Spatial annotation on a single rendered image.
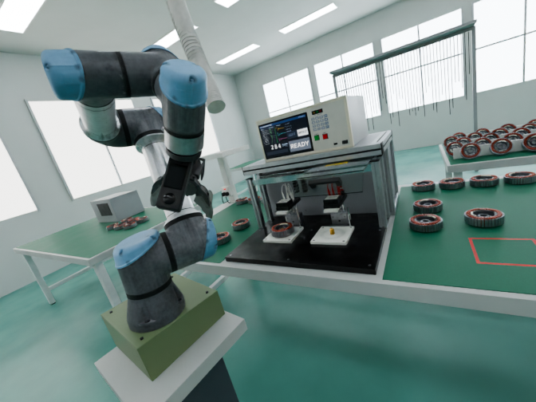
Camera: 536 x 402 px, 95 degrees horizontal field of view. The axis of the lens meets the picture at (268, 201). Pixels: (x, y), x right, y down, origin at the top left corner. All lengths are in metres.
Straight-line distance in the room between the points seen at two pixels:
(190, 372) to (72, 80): 0.66
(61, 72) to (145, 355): 0.61
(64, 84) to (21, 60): 5.24
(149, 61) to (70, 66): 0.12
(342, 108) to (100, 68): 0.83
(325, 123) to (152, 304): 0.90
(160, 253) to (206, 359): 0.30
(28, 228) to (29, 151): 1.19
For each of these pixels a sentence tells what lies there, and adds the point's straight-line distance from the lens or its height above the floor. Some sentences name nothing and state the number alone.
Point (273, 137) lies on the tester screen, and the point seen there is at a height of 1.23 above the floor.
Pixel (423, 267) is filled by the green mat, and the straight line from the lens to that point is 0.92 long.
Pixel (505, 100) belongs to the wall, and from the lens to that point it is 7.50.
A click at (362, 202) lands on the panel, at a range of 1.28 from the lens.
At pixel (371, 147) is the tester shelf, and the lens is 1.05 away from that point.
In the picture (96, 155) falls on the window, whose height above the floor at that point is 1.63.
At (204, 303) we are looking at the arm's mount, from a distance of 0.80.
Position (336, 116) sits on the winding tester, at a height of 1.25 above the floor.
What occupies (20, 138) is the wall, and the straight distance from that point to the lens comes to 5.34.
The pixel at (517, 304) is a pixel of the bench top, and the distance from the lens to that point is 0.86.
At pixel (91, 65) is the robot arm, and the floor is 1.42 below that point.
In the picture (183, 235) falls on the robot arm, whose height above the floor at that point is 1.04.
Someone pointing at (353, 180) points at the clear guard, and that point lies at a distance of 0.85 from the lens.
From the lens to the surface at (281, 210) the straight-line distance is 1.20.
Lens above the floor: 1.25
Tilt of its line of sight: 15 degrees down
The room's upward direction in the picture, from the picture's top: 14 degrees counter-clockwise
